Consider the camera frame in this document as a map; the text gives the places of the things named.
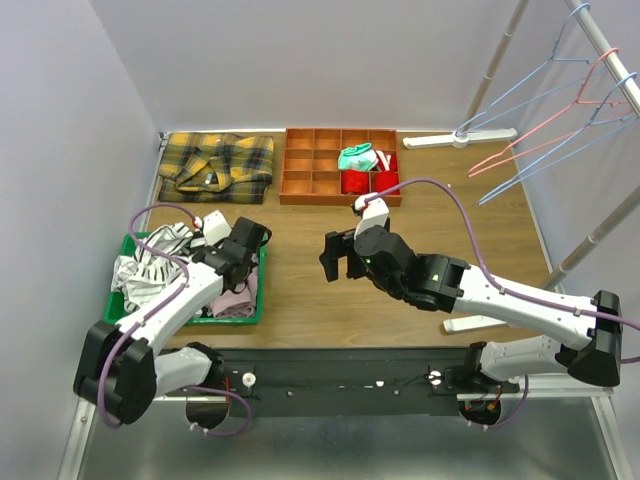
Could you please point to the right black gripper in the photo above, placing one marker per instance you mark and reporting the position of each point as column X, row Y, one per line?
column 339, row 244

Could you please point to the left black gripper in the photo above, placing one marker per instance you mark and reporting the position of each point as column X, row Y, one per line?
column 250, row 236

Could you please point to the mauve tank top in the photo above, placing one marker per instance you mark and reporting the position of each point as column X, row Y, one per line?
column 239, row 303

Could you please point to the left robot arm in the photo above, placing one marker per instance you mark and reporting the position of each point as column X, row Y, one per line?
column 123, row 367

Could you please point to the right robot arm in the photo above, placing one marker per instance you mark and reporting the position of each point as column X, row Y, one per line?
column 574, row 335

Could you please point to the red rolled cloth left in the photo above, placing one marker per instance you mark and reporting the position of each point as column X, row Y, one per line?
column 354, row 182

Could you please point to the red rolled cloth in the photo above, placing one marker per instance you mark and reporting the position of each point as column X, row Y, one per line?
column 384, row 180
column 354, row 182

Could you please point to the red rolled cloth right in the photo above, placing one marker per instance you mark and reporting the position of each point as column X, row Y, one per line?
column 384, row 180

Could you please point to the yellow plaid shirt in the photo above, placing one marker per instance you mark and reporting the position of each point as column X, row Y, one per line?
column 216, row 167

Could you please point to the black white striped garment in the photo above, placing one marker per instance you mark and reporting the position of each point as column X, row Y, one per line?
column 142, row 275

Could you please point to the orange compartment tray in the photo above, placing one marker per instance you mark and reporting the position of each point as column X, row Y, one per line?
column 309, row 172

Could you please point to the green plastic tray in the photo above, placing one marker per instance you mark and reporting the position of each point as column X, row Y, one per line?
column 114, row 309

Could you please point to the teal white sock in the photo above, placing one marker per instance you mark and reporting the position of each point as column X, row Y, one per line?
column 361, row 157

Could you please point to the red white striped sock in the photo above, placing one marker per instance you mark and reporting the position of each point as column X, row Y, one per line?
column 386, row 162

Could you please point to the metal clothes rack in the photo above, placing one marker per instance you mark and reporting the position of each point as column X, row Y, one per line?
column 608, row 88

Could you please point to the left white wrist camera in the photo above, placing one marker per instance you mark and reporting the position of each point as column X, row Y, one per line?
column 214, row 228

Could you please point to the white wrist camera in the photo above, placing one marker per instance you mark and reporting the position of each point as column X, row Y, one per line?
column 372, row 211
column 214, row 228

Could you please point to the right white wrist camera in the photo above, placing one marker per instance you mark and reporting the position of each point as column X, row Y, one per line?
column 372, row 211

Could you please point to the black mounting base plate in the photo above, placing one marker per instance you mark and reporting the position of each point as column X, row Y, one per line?
column 314, row 382

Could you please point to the far blue wire hanger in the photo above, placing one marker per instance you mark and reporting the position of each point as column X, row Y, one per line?
column 553, row 57

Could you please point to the aluminium frame rail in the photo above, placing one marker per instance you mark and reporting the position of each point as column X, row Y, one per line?
column 551, row 438

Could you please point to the pink wire hanger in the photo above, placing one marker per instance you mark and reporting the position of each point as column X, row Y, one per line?
column 500, row 158

